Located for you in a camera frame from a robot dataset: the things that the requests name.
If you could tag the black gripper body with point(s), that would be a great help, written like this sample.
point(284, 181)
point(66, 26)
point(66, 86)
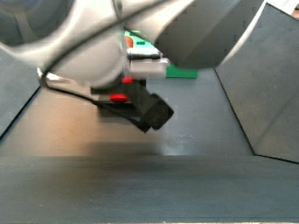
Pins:
point(145, 109)

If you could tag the red cylinder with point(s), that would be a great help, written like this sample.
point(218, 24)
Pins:
point(117, 97)

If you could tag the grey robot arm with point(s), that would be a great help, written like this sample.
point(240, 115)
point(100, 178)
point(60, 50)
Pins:
point(110, 43)

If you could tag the green shape sorter block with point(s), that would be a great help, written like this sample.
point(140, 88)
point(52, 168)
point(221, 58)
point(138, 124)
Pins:
point(173, 71)

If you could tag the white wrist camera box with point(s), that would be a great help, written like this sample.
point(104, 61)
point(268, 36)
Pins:
point(146, 63)

